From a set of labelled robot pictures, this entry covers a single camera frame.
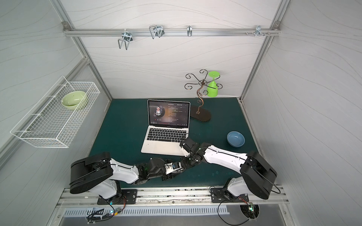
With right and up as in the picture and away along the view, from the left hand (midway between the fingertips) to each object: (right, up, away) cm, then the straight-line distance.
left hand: (177, 167), depth 83 cm
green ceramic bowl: (-54, +40, -9) cm, 68 cm away
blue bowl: (+40, +14, +13) cm, 45 cm away
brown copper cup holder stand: (+17, +32, +26) cm, 44 cm away
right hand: (+3, +2, -1) cm, 4 cm away
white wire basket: (-59, +29, -14) cm, 68 cm away
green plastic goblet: (+21, +48, +1) cm, 52 cm away
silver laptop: (-7, +26, +18) cm, 32 cm away
